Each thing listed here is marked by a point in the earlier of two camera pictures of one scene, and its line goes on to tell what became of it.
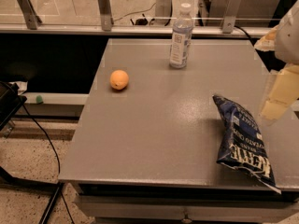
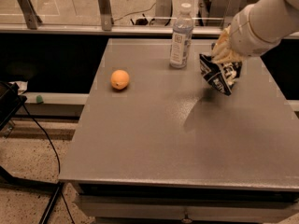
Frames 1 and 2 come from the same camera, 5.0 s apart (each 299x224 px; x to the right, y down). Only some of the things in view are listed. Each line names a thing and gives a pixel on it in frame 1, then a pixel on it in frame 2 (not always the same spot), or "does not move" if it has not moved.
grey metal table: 148,153 does not move
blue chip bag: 243,147 -> 220,76
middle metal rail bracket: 105,7 does not move
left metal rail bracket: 32,20 does not move
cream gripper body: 288,37 -> 247,36
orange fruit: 119,79 does not move
